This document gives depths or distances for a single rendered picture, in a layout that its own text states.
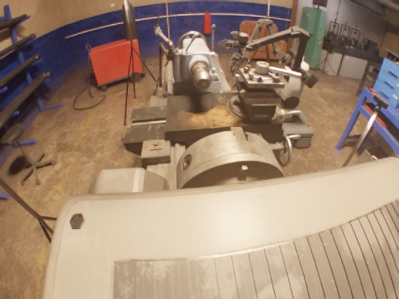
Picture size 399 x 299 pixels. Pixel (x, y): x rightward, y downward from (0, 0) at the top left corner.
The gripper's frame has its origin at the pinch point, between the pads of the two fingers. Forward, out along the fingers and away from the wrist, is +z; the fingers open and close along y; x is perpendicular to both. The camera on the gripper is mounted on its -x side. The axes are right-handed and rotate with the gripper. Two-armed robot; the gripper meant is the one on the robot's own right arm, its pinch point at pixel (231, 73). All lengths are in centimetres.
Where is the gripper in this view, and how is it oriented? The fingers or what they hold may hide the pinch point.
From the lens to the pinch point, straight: 211.5
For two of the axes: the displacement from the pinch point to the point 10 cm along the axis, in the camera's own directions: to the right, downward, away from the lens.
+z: -4.8, 6.3, 6.1
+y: 0.3, 7.1, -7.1
